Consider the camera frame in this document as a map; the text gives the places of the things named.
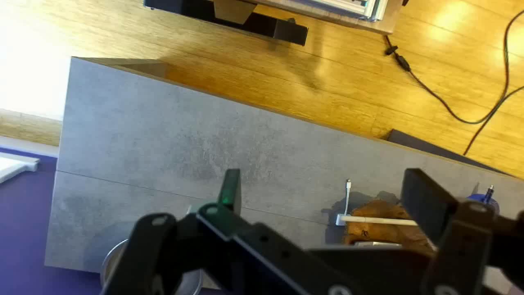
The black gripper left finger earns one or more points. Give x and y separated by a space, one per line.
162 249

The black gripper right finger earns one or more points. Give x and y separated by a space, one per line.
469 238

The silver metal bowl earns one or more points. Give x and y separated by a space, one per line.
190 282

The brown wooden slab board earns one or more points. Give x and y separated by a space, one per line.
408 236

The wooden spoon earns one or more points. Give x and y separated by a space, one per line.
341 220

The small silver metal tool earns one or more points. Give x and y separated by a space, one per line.
347 195

